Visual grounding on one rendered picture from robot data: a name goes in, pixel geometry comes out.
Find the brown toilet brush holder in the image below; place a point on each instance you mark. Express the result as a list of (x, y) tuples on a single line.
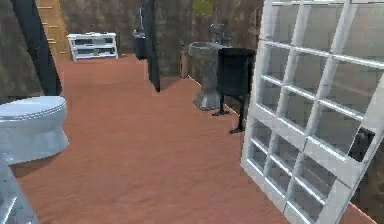
[(183, 61)]

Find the black bin on legs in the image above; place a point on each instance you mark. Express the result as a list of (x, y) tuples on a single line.
[(234, 71)]

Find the grey sink tap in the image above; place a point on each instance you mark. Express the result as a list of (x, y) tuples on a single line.
[(218, 33)]

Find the white low shelf unit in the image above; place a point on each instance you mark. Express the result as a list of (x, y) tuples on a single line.
[(93, 45)]

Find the white lattice room door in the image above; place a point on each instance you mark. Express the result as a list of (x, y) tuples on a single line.
[(313, 100)]

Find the white toilet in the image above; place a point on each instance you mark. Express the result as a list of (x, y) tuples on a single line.
[(30, 126)]

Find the black tall panel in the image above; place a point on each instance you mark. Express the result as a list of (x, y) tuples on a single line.
[(37, 46)]

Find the grey pedestal sink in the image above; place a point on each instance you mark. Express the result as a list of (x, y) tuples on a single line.
[(206, 66)]

